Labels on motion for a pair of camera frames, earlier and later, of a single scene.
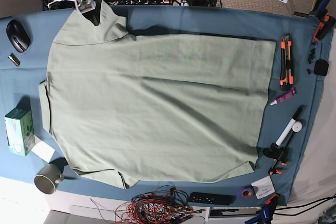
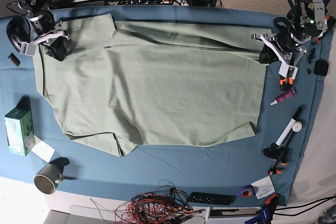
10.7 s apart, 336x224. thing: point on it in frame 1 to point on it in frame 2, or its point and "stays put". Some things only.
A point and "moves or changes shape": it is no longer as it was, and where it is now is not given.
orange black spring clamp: x=282 y=157 stays put
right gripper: x=91 y=15 to x=58 y=49
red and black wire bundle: x=167 y=204 stays put
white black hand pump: x=278 y=150 stays put
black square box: x=321 y=67 stays put
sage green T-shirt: x=174 y=109 moves or changes shape
